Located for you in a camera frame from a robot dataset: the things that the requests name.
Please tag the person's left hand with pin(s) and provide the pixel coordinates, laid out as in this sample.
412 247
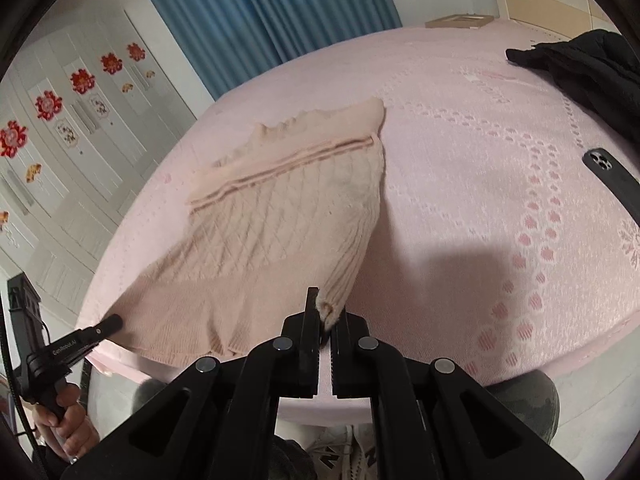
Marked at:
75 435

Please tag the pink knit sweater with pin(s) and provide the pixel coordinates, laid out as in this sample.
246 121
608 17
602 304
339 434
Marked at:
280 210

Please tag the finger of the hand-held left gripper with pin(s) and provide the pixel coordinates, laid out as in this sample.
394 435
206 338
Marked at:
100 330

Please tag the blue curtain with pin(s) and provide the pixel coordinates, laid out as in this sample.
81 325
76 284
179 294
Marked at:
275 10

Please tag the black smartphone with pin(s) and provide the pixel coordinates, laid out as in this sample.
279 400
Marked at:
612 175

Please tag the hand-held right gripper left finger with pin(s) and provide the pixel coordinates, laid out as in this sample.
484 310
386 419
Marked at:
305 350

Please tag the red paper decoration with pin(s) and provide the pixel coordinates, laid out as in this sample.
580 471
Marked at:
11 138
136 52
111 63
82 81
48 104

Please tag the white wardrobe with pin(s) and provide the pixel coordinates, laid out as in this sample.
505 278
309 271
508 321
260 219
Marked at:
100 160

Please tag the bed with pink sheet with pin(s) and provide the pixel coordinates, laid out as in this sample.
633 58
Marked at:
475 185

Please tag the flat cardboard box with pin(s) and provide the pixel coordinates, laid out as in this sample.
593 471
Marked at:
460 21

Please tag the black puffer jacket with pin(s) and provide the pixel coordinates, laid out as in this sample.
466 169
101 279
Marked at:
590 75

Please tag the floral wardrobe plaque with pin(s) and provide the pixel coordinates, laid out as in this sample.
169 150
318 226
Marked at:
100 106
67 133

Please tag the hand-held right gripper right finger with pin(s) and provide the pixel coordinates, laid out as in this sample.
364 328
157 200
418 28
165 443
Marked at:
345 355

